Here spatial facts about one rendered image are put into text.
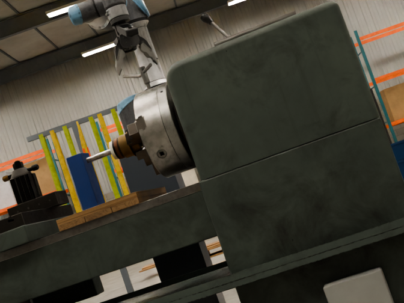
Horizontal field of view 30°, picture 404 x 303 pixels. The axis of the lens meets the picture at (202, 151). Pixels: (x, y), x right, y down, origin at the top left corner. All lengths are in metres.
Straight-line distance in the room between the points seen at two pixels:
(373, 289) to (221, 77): 0.80
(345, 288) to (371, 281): 0.08
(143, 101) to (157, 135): 0.14
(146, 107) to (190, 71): 0.22
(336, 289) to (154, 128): 0.78
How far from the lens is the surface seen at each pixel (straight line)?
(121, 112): 3.20
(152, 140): 2.51
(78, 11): 2.88
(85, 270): 2.60
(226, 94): 2.39
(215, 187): 2.39
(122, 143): 2.66
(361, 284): 2.30
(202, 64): 2.41
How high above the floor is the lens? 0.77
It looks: 4 degrees up
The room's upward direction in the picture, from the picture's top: 19 degrees counter-clockwise
